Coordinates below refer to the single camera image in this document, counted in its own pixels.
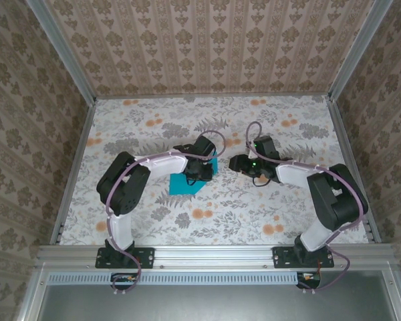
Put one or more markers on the turquoise cloth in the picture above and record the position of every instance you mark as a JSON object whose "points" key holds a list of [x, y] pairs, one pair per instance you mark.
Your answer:
{"points": [[182, 185]]}

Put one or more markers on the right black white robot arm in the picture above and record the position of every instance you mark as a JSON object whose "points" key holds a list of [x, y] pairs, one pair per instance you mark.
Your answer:
{"points": [[337, 200]]}

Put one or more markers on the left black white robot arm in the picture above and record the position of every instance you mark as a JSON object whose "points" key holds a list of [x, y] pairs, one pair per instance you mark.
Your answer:
{"points": [[130, 190]]}

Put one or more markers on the floral table cover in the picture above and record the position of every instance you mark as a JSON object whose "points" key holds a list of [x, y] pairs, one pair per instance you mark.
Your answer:
{"points": [[220, 227]]}

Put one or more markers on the black controller board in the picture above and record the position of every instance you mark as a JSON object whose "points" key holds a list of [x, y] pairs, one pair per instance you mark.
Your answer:
{"points": [[307, 283], [123, 283]]}

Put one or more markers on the grey metal panel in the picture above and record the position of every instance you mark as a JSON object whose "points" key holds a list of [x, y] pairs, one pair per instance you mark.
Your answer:
{"points": [[214, 304]]}

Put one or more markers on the thin aluminium rail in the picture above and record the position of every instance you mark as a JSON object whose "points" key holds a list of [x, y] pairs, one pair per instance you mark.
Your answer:
{"points": [[214, 96]]}

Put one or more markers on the aluminium side rail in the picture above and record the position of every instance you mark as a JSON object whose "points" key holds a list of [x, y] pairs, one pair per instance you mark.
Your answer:
{"points": [[347, 150], [74, 174]]}

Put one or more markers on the wide aluminium frame beam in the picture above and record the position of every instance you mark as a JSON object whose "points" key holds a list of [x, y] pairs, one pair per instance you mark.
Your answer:
{"points": [[214, 255]]}

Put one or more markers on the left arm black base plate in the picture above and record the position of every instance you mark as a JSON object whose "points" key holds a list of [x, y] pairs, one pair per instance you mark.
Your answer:
{"points": [[147, 257]]}

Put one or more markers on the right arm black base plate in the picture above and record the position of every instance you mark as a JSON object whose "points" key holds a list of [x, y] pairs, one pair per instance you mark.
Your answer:
{"points": [[282, 259]]}

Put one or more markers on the aluminium frame post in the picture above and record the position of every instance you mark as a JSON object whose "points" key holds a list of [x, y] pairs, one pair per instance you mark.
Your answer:
{"points": [[63, 50], [357, 50]]}

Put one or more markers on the aluminium lower frame rail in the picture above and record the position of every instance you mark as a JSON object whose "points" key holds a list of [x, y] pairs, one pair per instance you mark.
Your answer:
{"points": [[31, 297], [395, 297]]}

